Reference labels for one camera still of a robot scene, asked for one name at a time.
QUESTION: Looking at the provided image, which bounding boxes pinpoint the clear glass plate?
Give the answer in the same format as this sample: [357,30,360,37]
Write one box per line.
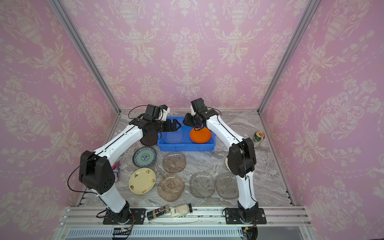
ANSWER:
[163,129,185,144]

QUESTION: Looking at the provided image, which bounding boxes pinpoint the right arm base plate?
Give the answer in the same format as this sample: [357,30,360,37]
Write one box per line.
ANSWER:
[224,208,267,225]

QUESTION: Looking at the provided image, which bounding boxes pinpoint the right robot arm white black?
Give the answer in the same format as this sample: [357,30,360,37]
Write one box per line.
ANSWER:
[183,98,259,223]

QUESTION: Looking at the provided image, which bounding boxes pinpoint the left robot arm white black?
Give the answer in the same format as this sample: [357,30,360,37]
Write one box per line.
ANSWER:
[79,105,182,224]

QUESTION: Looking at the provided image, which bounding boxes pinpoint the cream plate with dark patch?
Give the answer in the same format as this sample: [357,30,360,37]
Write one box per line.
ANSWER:
[225,157,231,171]

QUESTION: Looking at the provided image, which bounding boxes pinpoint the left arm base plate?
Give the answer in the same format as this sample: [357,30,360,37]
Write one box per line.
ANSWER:
[103,208,146,226]

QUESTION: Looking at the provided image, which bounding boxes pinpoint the orange plate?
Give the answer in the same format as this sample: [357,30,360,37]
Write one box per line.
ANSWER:
[190,128,212,144]

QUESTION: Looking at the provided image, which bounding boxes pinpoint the dark spice grinder bottle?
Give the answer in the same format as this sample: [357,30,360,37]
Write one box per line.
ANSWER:
[147,206,170,221]

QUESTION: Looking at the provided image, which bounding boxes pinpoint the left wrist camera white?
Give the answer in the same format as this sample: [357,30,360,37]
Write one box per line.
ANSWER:
[159,105,171,121]

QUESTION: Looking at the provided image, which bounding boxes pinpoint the yellow floral plate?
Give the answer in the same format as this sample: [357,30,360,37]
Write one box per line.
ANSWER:
[129,168,157,195]

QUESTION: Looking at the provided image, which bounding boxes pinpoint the blue plastic bin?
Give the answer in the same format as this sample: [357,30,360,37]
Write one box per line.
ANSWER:
[157,117,216,152]

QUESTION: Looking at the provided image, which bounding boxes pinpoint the black round plate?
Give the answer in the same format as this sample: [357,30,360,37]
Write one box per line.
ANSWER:
[140,131,159,147]

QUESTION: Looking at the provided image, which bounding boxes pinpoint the purple snack packet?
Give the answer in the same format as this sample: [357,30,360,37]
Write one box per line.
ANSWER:
[112,161,120,182]

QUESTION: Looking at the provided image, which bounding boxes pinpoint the aluminium front rail frame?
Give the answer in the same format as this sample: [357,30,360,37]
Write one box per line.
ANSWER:
[53,206,316,240]

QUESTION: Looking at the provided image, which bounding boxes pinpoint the white bottle black cap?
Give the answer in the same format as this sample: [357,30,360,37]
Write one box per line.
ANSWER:
[170,204,193,218]

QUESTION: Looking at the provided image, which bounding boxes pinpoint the teal patterned plate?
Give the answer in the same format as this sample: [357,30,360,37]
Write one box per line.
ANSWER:
[133,147,157,168]

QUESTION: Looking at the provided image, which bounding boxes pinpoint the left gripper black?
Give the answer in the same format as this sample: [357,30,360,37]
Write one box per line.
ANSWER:
[151,117,182,133]

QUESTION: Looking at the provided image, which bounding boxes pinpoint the green drink can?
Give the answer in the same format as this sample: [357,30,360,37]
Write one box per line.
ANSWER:
[253,131,266,146]

